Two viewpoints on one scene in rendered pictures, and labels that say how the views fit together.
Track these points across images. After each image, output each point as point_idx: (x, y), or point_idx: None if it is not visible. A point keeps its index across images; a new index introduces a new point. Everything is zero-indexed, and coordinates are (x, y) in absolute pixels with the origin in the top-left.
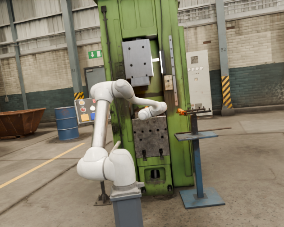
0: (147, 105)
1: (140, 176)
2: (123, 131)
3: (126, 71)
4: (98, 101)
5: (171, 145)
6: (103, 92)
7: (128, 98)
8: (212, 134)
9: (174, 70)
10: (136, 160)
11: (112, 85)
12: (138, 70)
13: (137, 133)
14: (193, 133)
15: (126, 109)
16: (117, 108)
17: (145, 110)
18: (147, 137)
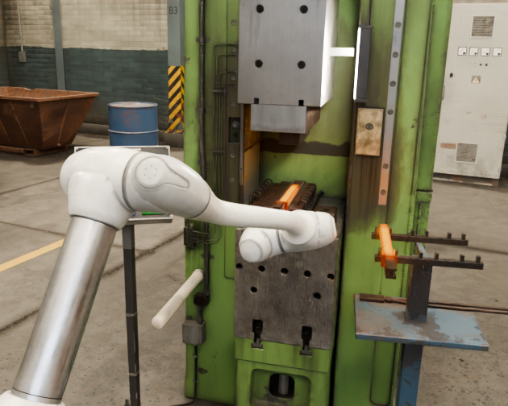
0: (301, 176)
1: (239, 384)
2: (215, 248)
3: (240, 81)
4: (73, 218)
5: (344, 314)
6: (92, 190)
7: (187, 217)
8: (470, 339)
9: (394, 96)
10: None
11: (126, 171)
12: (277, 81)
13: (247, 272)
14: (410, 317)
15: (231, 188)
16: (205, 180)
17: (264, 232)
18: (272, 287)
